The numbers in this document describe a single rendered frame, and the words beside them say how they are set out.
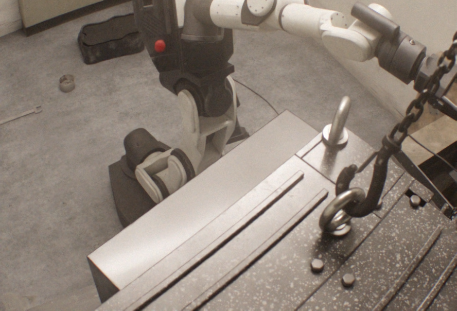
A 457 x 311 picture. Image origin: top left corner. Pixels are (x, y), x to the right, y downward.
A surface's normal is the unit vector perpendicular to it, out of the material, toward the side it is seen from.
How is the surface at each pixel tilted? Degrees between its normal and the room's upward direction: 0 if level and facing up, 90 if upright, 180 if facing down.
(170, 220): 0
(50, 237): 0
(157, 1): 77
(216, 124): 10
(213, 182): 0
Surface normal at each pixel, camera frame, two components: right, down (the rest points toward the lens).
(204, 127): -0.02, -0.77
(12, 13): 0.53, 0.66
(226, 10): -0.76, 0.03
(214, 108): 0.61, 0.42
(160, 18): 0.15, 0.56
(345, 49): -0.64, 0.70
